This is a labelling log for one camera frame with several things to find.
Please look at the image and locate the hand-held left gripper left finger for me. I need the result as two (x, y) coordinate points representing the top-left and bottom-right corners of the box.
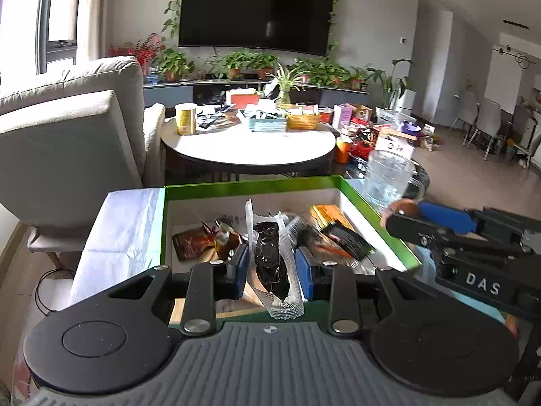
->
(108, 243), (250, 336)

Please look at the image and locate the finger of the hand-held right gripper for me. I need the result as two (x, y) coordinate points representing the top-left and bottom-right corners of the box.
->
(386, 213), (451, 242)
(418, 202), (480, 234)

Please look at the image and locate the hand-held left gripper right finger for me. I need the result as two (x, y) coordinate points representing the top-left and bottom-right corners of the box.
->
(295, 247), (427, 336)

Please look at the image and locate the clear packet of brown pastry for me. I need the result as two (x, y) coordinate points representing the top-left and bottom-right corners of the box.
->
(380, 200), (421, 229)

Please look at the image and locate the clear packet of black snack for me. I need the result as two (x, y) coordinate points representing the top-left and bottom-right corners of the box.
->
(245, 198), (306, 321)

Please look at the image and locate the black ribbed snack packet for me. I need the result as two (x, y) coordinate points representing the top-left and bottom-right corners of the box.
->
(282, 213), (312, 248)

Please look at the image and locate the orange snack packet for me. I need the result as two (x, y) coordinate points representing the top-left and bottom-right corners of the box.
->
(310, 204), (353, 231)

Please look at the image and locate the green cardboard box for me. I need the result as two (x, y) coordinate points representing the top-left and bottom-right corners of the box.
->
(161, 175), (422, 331)

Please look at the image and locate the glossy brown snack packet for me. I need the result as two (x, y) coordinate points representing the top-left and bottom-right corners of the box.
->
(213, 219), (248, 261)

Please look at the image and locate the grey and teal printed mat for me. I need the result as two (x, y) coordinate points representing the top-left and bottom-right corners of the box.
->
(406, 241), (440, 284)

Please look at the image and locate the clear glass mug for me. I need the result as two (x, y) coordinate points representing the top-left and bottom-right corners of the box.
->
(362, 150), (427, 212)

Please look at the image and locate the dark printed snack packet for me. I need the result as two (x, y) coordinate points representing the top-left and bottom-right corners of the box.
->
(322, 223), (376, 262)

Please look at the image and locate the blue and white carton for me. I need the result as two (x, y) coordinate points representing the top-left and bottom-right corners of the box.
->
(374, 129), (417, 161)

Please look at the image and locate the orange cup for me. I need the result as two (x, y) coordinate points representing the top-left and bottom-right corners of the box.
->
(336, 136), (353, 163)

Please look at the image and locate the grey dining chair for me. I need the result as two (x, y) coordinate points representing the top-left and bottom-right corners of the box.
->
(477, 97), (514, 160)
(450, 90), (479, 146)

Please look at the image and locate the round white table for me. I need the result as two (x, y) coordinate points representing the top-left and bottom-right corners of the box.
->
(160, 112), (337, 178)

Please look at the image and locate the white air purifier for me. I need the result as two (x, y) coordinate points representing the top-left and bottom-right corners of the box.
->
(397, 89), (417, 116)

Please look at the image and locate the pink gift box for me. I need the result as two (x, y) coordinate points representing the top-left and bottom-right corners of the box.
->
(332, 104), (353, 130)

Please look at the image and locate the white cloth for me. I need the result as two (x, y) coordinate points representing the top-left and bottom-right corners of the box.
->
(70, 188), (165, 305)

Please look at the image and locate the wicker basket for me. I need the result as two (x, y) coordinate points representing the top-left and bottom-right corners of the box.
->
(285, 112), (322, 131)

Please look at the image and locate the blue tray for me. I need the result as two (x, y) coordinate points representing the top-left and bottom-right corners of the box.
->
(237, 108), (288, 133)

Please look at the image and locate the tall leafy plant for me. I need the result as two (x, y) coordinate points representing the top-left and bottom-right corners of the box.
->
(366, 59), (417, 108)

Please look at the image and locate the yellow lidded jar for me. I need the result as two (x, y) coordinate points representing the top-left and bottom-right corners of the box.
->
(175, 103), (198, 136)

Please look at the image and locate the spider plant in vase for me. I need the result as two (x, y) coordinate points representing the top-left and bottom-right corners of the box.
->
(266, 63), (309, 106)

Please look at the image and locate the grey television cabinet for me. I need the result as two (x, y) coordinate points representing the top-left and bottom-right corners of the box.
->
(143, 77), (369, 116)

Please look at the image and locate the row of potted plants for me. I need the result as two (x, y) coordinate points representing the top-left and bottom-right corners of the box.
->
(158, 48), (368, 90)

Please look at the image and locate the grey sofa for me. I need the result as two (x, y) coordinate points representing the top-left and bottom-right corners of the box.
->
(0, 56), (167, 263)

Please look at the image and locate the red flower arrangement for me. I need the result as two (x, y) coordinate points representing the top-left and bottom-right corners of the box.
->
(108, 34), (165, 77)

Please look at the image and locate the black television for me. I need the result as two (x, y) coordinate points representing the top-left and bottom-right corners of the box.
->
(178, 0), (336, 58)

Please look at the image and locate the green vine around television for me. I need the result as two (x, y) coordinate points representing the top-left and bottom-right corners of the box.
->
(163, 0), (339, 58)

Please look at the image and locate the white curtain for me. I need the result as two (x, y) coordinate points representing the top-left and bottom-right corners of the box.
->
(78, 0), (113, 66)

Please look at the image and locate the black framed window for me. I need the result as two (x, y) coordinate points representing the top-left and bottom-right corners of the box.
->
(36, 0), (85, 74)

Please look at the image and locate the black cable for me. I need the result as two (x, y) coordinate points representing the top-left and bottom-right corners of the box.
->
(34, 268), (77, 314)

